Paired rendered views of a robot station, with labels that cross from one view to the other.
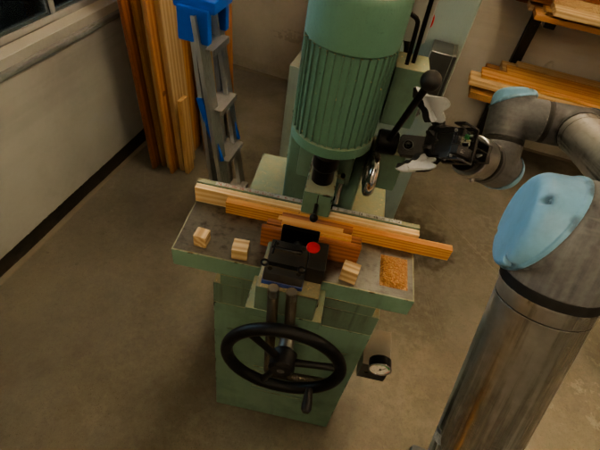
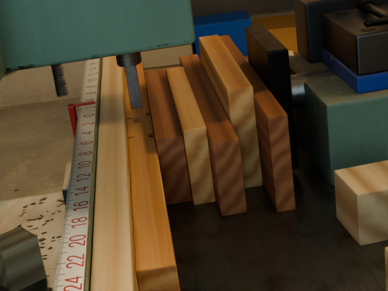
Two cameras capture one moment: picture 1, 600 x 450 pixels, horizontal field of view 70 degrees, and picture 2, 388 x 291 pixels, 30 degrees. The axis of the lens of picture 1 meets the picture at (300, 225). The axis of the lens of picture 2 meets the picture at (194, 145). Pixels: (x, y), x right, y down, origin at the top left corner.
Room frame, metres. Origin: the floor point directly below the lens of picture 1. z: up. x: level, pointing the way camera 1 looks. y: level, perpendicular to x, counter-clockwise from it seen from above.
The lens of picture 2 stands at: (0.81, 0.51, 1.12)
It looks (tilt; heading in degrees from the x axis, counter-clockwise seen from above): 21 degrees down; 264
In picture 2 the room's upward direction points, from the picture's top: 8 degrees counter-clockwise
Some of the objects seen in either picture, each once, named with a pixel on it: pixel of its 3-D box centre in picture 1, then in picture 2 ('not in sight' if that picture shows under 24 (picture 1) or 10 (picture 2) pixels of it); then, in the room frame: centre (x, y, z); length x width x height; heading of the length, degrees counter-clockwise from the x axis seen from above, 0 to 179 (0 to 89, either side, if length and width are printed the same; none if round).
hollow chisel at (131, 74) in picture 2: not in sight; (131, 76); (0.80, -0.03, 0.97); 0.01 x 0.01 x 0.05; 88
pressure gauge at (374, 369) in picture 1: (379, 365); not in sight; (0.58, -0.28, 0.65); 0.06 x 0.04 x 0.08; 88
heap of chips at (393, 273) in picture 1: (395, 270); not in sight; (0.70, -0.25, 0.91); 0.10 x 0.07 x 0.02; 178
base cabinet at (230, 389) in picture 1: (294, 304); not in sight; (0.92, -0.03, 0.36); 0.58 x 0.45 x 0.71; 178
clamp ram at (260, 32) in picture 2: (296, 251); (308, 88); (0.67, 0.00, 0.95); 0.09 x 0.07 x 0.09; 88
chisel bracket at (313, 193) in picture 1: (320, 188); (93, 11); (0.82, -0.03, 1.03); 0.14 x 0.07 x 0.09; 178
